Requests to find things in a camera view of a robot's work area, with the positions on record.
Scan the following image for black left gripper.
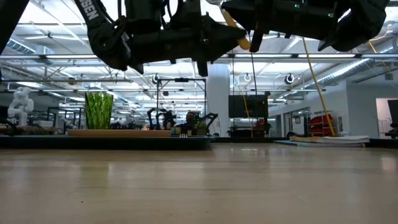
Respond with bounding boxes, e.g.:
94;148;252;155
124;0;246;78

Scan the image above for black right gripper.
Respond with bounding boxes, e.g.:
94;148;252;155
221;0;343;53

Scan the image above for orange-handled metal spoon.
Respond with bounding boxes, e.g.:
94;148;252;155
221;8;252;50

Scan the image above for orange round plate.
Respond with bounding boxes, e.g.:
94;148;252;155
67;129;172;138

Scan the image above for green ribbed glass cup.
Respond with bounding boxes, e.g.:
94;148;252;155
84;91;114;130

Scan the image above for dark green plastic tray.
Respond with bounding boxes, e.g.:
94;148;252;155
0;135;216;151

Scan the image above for white building pillar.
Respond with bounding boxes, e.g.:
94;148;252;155
206;63;231;138

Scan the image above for person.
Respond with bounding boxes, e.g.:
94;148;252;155
177;111;201;136

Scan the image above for black background robot rig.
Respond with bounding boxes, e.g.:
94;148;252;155
146;77;219;135

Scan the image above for red storage rack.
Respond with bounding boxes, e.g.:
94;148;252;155
308;114;334;137

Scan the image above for black office chair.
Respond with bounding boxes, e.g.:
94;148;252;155
384;99;398;139

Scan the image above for white humanoid robot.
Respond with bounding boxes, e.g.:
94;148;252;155
6;86;35;128

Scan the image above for black hanging cable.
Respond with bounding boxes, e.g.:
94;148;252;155
248;30;258;138

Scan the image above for black wall monitor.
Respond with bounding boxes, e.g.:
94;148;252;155
228;95;269;119

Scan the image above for yellow power cable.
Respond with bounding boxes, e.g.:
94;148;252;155
300;36;337;137

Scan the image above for silver ventilation duct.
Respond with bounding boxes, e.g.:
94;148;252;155
303;37;398;90

